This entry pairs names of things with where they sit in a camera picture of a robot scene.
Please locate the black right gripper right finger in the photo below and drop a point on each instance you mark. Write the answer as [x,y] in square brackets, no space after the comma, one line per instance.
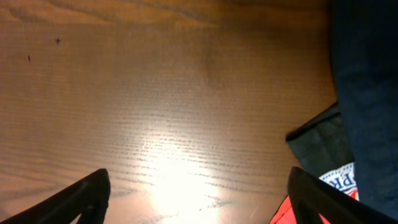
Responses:
[312,200]

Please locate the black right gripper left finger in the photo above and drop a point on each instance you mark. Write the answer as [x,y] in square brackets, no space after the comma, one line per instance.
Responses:
[86,201]

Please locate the red shirt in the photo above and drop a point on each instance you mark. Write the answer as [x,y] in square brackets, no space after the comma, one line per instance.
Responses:
[285,214]

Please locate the black shirt with logo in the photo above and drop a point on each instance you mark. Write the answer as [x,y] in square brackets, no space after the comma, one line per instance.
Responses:
[322,149]

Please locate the navy blue garment pile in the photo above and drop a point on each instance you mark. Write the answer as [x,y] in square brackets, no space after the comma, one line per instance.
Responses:
[363,38]

